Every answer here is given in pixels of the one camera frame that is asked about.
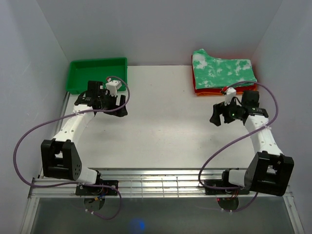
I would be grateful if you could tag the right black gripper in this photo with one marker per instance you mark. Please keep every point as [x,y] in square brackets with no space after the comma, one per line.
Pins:
[219,108]

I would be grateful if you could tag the green white tie-dye trousers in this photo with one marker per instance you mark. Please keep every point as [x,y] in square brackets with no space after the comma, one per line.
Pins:
[211,72]

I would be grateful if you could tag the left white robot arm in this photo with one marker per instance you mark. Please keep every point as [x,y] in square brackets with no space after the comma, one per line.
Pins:
[60,158]

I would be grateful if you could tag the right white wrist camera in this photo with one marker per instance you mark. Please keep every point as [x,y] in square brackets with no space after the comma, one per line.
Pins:
[229,93]

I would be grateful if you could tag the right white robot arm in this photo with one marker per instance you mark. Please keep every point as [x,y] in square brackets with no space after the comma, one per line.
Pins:
[270,170]

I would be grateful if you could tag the aluminium rail frame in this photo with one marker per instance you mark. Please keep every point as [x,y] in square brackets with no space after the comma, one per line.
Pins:
[156,202]

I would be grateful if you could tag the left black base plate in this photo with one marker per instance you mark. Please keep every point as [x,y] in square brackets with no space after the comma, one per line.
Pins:
[82,190]

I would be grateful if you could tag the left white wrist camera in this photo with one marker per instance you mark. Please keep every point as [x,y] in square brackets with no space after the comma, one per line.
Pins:
[112,86]

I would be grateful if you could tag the green plastic bin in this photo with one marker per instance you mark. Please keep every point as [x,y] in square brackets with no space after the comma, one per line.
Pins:
[82,71]

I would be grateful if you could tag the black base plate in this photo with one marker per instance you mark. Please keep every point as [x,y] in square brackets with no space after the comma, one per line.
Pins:
[82,190]
[220,183]

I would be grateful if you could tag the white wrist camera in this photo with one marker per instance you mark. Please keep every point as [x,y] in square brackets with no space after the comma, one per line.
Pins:
[229,93]
[112,86]

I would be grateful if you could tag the orange folded trousers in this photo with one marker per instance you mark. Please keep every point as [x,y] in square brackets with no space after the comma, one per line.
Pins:
[218,91]

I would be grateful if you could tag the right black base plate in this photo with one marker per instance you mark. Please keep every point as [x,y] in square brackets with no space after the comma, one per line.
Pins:
[220,183]

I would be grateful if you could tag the red folded trousers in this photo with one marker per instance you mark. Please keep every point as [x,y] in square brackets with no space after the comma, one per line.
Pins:
[211,75]

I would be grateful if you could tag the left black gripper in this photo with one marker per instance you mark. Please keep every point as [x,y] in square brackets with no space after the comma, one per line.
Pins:
[122,101]

